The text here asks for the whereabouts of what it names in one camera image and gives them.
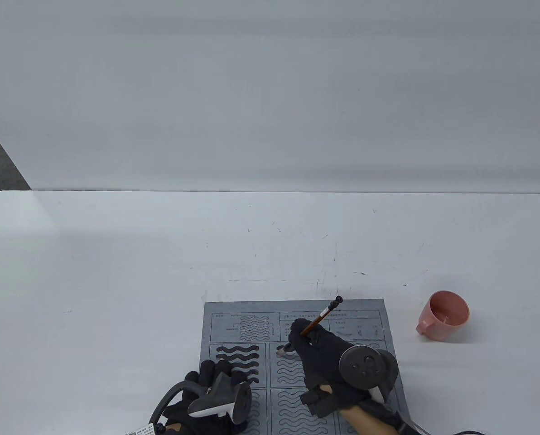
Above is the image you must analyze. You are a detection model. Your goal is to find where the person's right hand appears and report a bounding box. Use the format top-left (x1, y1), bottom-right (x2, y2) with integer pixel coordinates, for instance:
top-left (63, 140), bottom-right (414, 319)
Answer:
top-left (288, 318), bottom-right (376, 419)

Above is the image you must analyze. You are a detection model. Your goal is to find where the person's left hand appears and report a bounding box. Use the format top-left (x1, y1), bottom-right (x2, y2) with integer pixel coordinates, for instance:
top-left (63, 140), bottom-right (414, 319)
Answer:
top-left (164, 360), bottom-right (252, 435)

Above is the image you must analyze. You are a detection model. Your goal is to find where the brown black Chinese brush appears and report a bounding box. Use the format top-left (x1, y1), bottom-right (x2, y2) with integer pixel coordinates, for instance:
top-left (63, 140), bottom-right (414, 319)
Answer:
top-left (277, 296), bottom-right (344, 357)

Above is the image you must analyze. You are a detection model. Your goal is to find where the grey water writing practice cloth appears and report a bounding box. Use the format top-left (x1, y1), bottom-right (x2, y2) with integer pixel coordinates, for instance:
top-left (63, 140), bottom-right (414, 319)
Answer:
top-left (203, 298), bottom-right (412, 435)

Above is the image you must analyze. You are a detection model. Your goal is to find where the person's right forearm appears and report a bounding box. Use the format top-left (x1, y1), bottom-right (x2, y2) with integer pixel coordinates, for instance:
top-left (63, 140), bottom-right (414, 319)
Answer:
top-left (340, 403), bottom-right (398, 435)

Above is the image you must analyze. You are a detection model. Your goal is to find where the grey white left wrist controller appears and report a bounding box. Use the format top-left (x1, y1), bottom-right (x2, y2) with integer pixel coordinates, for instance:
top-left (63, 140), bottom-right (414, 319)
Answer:
top-left (149, 372), bottom-right (253, 427)

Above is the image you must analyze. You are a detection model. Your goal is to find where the black right wrist controller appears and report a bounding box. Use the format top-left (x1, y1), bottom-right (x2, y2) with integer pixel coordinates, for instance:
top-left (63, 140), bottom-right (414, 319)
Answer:
top-left (338, 344), bottom-right (399, 403)

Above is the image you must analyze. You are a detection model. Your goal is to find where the pink cup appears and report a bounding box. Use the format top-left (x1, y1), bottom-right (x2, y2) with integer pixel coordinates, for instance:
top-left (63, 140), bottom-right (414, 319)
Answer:
top-left (416, 291), bottom-right (470, 343)

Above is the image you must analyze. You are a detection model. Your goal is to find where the white backdrop board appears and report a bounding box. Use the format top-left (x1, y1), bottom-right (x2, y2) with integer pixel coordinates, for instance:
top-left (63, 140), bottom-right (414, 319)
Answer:
top-left (0, 0), bottom-right (540, 193)

